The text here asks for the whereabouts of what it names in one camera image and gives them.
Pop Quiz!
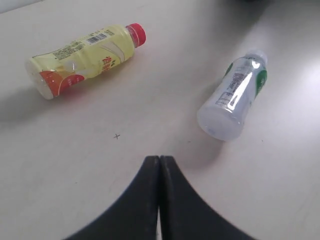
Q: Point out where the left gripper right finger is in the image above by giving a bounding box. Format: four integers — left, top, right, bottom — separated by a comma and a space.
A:
159, 156, 253, 240

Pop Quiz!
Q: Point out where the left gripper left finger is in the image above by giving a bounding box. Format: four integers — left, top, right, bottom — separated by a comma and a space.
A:
67, 156, 160, 240

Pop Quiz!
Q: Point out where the white bottle green label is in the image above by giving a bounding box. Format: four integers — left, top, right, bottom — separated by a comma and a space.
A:
197, 50, 268, 141

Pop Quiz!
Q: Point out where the yellow juice bottle red cap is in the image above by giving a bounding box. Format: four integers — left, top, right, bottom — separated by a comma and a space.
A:
25, 23, 146, 100

